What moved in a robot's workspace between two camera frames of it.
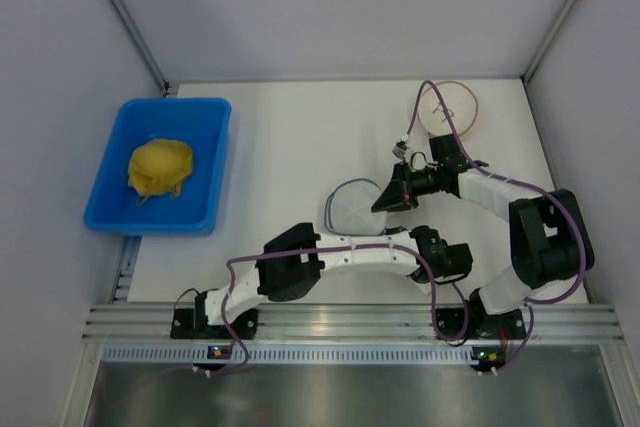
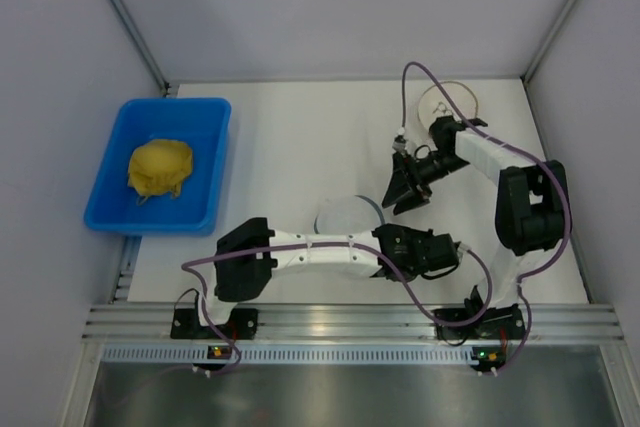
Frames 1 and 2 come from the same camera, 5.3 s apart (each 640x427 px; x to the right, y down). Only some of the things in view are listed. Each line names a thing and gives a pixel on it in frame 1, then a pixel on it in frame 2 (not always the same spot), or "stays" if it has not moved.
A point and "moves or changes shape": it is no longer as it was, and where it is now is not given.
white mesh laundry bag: x=349 y=209 moves or changes shape
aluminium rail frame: x=145 y=324 stays
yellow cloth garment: x=158 y=166 stays
